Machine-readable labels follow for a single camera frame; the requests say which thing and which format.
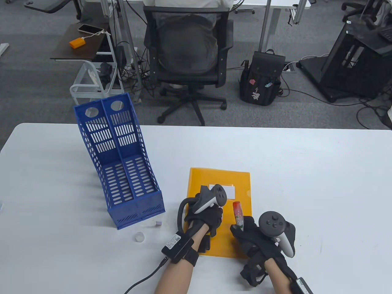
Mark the blue plastic file rack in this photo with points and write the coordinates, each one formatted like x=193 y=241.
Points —
x=134 y=209

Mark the clear glue stick cap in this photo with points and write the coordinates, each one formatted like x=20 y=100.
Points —
x=139 y=237

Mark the dark grey chair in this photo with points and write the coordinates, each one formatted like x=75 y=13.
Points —
x=52 y=6

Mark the white smartphone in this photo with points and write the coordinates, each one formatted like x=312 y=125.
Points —
x=90 y=28

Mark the white rolling cart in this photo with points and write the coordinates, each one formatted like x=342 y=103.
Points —
x=85 y=93

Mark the pink glue stick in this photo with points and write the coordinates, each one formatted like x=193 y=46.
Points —
x=238 y=212

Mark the lavender sticky notes pad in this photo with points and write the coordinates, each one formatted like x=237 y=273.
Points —
x=158 y=223

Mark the black handheld device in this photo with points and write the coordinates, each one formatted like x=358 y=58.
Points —
x=105 y=72

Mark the black swivel chair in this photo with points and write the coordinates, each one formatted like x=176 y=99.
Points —
x=355 y=7

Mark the black and white hand controller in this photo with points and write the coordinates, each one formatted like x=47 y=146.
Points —
x=219 y=194
x=272 y=223

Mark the brown side table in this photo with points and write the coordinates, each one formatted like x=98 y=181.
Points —
x=65 y=49

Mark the black wrist camera unit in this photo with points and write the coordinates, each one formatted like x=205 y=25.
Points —
x=177 y=248
x=301 y=286

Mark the orange L-shaped folder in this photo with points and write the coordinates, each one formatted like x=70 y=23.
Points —
x=239 y=183

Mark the person's right hand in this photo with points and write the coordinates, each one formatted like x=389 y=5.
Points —
x=251 y=239

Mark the black mesh office chair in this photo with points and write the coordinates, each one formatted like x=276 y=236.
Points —
x=190 y=78

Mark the orange power bank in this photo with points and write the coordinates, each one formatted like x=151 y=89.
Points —
x=76 y=43

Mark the white paper label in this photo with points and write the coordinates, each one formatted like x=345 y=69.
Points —
x=229 y=191

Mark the black backpack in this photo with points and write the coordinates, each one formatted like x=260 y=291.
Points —
x=263 y=76

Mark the grey metal desk frame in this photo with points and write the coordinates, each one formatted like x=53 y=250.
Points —
x=130 y=46

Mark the white desk foot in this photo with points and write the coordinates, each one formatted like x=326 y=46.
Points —
x=3 y=49

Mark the white desk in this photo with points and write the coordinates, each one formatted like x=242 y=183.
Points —
x=265 y=24

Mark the person's right forearm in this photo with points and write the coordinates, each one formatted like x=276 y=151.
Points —
x=280 y=275

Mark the black equipment stand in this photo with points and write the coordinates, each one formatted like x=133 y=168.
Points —
x=346 y=70

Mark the person's left forearm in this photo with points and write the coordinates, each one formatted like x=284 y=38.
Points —
x=174 y=278

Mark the floor power outlet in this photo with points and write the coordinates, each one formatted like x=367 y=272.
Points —
x=290 y=67

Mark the person's left hand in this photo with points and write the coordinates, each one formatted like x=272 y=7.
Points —
x=211 y=217

